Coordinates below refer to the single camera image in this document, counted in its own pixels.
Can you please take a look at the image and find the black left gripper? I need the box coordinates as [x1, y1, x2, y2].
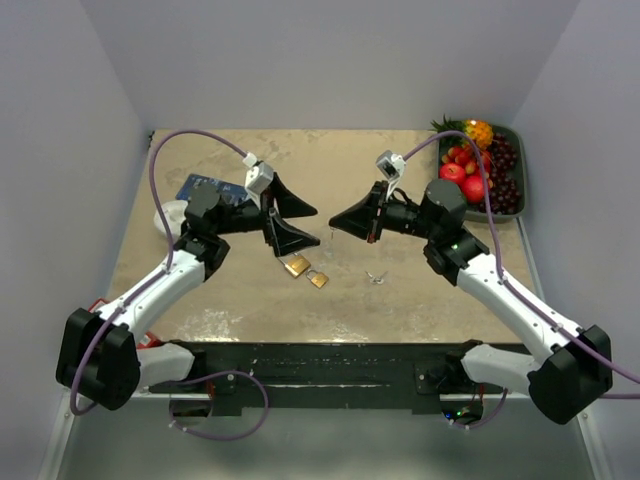
[214, 174, 320, 256]

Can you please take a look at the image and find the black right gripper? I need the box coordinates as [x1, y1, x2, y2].
[330, 181, 438, 244]

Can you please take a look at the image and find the large brass padlock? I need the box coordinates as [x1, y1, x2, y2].
[279, 253, 311, 278]

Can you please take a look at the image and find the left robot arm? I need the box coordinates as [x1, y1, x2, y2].
[56, 176, 320, 410]

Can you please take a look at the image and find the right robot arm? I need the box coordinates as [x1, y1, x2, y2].
[329, 179, 613, 425]

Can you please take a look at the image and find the silver key bunch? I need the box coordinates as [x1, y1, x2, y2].
[365, 271, 388, 285]

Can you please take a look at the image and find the blue blister pack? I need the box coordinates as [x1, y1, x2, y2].
[175, 173, 249, 205]

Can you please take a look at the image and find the small brass padlock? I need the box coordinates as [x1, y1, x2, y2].
[306, 269, 329, 289]

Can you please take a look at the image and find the red apple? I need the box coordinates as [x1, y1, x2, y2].
[439, 162, 467, 186]
[461, 175, 485, 205]

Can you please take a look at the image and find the white paper roll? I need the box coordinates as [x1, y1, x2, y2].
[153, 200, 188, 241]

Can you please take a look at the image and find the grey fruit tray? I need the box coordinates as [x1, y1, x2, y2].
[435, 123, 530, 224]

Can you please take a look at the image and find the dark grape bunch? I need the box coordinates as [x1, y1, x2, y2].
[485, 131, 523, 216]

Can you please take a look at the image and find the toy pineapple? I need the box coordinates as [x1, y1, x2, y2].
[431, 116, 494, 150]

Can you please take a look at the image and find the red box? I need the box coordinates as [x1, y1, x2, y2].
[88, 297, 163, 349]

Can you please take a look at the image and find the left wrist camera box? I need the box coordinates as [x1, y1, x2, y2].
[243, 155, 274, 196]

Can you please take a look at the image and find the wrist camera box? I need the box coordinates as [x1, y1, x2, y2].
[243, 155, 274, 196]
[376, 150, 406, 182]

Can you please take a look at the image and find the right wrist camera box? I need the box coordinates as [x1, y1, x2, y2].
[376, 150, 406, 182]

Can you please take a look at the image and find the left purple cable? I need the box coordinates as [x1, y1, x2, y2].
[68, 129, 271, 442]

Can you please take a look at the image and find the purple cable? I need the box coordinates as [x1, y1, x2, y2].
[68, 129, 271, 442]
[403, 130, 640, 431]

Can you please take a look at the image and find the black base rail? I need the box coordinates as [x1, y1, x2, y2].
[151, 342, 477, 416]

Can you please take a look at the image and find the aluminium frame rail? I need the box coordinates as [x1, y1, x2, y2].
[37, 389, 151, 480]

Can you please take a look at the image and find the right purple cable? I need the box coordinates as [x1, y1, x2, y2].
[403, 130, 640, 431]

